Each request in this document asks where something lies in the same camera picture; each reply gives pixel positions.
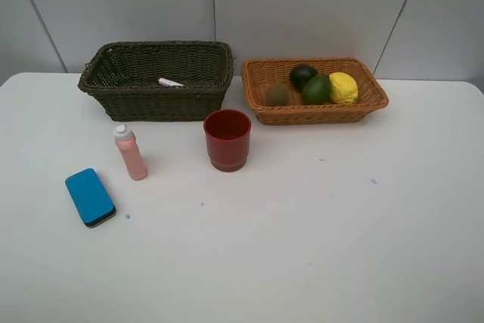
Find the red plastic cup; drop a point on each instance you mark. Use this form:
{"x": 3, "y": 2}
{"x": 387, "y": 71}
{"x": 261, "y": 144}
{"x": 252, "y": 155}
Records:
{"x": 227, "y": 134}

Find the dark mangosteen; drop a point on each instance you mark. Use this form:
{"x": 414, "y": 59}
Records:
{"x": 300, "y": 75}

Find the white marker pink caps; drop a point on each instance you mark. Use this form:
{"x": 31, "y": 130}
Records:
{"x": 169, "y": 83}

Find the blue whiteboard eraser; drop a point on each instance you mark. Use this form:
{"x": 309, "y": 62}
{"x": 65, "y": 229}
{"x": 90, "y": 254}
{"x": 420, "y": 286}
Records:
{"x": 91, "y": 199}

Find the brown kiwi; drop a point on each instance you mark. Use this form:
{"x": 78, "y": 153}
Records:
{"x": 277, "y": 95}

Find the orange wicker basket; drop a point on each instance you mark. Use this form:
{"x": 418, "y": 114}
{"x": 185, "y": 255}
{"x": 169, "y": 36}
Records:
{"x": 260, "y": 73}

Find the green lime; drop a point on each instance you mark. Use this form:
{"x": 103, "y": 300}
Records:
{"x": 317, "y": 90}

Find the dark brown wicker basket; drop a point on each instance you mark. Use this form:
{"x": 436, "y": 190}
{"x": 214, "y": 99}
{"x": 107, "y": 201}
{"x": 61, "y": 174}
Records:
{"x": 123, "y": 78}

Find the yellow lemon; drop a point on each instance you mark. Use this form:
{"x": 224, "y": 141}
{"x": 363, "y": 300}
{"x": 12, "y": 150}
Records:
{"x": 344, "y": 89}

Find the pink bottle white cap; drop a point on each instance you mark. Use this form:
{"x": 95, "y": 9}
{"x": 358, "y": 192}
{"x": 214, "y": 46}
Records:
{"x": 127, "y": 145}

